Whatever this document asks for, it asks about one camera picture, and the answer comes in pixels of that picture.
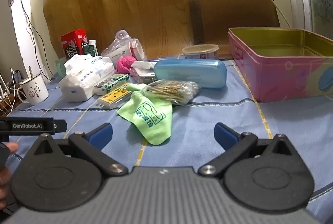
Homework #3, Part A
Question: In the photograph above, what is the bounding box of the teal cup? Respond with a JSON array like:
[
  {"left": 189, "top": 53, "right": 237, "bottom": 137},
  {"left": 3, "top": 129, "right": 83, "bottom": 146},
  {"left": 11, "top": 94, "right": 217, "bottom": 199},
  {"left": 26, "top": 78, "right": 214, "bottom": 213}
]
[{"left": 55, "top": 57, "right": 67, "bottom": 77}]

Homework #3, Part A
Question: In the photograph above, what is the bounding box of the green bottle with white cap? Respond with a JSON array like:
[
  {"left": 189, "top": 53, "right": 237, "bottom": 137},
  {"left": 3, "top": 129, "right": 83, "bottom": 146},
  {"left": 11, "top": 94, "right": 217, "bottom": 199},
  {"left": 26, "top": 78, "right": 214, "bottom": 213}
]
[{"left": 83, "top": 40, "right": 99, "bottom": 56}]

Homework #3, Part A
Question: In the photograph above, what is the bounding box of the clear-wrapped white packet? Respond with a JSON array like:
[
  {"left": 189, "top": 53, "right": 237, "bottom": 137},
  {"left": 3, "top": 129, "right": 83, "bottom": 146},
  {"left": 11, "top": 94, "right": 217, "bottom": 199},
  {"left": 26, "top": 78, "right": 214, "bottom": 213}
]
[{"left": 130, "top": 60, "right": 157, "bottom": 84}]

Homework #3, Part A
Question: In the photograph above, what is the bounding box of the blue tablecloth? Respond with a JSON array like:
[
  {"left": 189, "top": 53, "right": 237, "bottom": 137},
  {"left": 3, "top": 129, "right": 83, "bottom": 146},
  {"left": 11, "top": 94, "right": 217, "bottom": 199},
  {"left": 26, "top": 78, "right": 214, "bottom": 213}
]
[{"left": 0, "top": 57, "right": 333, "bottom": 224}]

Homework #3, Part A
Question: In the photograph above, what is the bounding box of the green cleaning cloth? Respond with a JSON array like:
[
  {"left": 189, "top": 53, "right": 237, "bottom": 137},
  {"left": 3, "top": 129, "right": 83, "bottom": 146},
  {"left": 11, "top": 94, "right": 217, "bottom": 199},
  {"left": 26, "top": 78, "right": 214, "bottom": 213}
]
[{"left": 117, "top": 83, "right": 173, "bottom": 146}]

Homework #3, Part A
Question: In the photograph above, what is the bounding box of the blue glasses case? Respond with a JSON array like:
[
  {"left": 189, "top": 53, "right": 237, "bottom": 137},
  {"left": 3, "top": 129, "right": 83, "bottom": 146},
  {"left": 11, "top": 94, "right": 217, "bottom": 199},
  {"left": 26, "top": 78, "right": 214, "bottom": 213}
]
[{"left": 153, "top": 58, "right": 227, "bottom": 89}]

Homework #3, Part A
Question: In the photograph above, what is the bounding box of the white tissue pack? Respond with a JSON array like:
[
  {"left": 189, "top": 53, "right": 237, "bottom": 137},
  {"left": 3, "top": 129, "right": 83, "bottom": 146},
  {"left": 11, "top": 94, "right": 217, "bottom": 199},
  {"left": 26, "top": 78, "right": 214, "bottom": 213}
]
[{"left": 59, "top": 54, "right": 115, "bottom": 103}]

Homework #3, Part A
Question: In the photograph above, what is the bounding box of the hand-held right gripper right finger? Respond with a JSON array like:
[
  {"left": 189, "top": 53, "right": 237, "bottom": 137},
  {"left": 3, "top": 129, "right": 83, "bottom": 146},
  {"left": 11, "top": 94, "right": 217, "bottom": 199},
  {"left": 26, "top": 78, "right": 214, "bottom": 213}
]
[{"left": 199, "top": 122, "right": 302, "bottom": 178}]

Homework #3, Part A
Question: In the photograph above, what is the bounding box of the round tub with lid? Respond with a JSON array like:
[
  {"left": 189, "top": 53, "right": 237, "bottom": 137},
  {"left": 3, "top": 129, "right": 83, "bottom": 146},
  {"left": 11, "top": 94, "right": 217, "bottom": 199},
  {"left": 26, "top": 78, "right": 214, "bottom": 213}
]
[{"left": 181, "top": 44, "right": 219, "bottom": 60}]

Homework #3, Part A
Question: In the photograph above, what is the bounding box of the pink fluffy sock ball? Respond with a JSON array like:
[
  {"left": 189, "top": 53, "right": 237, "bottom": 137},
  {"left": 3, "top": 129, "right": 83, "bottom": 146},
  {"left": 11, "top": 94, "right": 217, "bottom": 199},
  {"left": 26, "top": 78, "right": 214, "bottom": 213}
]
[{"left": 116, "top": 56, "right": 137, "bottom": 74}]

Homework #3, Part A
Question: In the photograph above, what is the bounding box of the pink tin box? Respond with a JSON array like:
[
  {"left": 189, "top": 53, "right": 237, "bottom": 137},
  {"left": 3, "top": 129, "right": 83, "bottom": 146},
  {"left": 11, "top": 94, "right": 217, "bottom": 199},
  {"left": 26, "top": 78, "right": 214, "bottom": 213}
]
[{"left": 227, "top": 27, "right": 333, "bottom": 103}]

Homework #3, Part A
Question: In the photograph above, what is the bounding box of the bundle of chargers and cables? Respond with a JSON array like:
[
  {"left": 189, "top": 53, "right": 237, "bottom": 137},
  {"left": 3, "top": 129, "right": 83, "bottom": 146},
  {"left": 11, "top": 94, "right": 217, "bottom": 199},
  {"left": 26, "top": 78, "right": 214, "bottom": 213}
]
[{"left": 0, "top": 68, "right": 22, "bottom": 112}]

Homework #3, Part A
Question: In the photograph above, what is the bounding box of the red printed box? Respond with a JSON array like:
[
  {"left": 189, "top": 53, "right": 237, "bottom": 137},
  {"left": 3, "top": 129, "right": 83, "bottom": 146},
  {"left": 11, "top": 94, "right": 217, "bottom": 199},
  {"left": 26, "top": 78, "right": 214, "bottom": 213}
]
[{"left": 60, "top": 29, "right": 87, "bottom": 59}]

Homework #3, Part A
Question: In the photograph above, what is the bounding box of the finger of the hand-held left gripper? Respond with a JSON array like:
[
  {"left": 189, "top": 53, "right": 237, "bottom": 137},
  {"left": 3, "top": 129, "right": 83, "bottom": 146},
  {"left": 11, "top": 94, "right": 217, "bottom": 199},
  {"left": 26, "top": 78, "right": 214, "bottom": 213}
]
[{"left": 53, "top": 120, "right": 67, "bottom": 133}]

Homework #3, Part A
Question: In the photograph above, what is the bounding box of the black wall cable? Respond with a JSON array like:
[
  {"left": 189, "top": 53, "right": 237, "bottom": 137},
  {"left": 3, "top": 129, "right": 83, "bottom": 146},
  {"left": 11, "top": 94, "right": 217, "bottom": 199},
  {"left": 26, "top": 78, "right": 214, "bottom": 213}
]
[{"left": 10, "top": 0, "right": 52, "bottom": 81}]

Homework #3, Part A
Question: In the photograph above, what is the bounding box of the green and white packet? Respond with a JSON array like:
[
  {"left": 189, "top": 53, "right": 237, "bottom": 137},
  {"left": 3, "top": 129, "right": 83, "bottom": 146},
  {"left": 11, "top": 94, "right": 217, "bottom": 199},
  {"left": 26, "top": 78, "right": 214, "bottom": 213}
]
[{"left": 93, "top": 73, "right": 130, "bottom": 96}]

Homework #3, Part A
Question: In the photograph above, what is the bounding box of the plastic bag of paper cups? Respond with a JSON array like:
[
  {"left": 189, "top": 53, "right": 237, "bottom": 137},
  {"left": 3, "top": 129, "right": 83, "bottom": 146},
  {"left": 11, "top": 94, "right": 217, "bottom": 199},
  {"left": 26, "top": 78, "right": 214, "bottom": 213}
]
[{"left": 101, "top": 30, "right": 147, "bottom": 62}]

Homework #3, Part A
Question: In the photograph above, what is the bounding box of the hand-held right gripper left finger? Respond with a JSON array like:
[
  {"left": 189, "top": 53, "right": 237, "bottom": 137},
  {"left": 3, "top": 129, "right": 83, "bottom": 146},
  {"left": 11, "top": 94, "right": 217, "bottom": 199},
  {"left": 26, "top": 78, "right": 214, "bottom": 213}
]
[{"left": 25, "top": 122, "right": 129, "bottom": 178}]

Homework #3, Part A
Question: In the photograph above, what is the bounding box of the pack of cotton swabs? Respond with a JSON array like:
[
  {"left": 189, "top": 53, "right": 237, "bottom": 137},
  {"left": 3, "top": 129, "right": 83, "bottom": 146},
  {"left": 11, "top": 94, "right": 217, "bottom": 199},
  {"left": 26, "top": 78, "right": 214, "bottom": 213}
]
[{"left": 142, "top": 80, "right": 199, "bottom": 106}]

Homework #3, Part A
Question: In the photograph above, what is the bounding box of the brown chair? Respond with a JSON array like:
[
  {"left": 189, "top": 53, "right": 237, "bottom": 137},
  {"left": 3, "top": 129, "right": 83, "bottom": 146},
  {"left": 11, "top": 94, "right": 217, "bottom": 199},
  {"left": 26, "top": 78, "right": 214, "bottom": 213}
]
[{"left": 189, "top": 0, "right": 281, "bottom": 59}]

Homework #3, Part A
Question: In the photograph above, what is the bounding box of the person's left hand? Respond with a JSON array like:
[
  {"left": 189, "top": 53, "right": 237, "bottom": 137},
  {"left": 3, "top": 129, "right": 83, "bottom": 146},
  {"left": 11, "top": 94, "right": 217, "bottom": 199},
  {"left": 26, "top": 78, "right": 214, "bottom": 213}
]
[{"left": 0, "top": 142, "right": 19, "bottom": 211}]

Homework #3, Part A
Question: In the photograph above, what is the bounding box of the yellow and white flat pack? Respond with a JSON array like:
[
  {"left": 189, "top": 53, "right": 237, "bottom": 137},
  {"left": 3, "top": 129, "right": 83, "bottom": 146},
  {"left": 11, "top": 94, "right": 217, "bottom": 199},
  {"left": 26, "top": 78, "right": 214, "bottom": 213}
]
[{"left": 96, "top": 83, "right": 133, "bottom": 109}]

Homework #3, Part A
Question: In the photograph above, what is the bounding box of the wood-pattern board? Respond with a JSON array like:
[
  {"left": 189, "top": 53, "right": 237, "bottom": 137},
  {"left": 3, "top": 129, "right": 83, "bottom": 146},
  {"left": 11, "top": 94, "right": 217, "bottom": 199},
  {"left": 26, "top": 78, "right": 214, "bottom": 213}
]
[{"left": 43, "top": 0, "right": 206, "bottom": 60}]

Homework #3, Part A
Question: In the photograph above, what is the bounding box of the white enamel mug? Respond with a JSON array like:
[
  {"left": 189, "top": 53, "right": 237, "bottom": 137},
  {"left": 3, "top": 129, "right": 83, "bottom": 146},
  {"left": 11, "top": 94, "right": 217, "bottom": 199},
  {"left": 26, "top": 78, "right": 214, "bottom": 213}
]
[{"left": 17, "top": 72, "right": 49, "bottom": 106}]

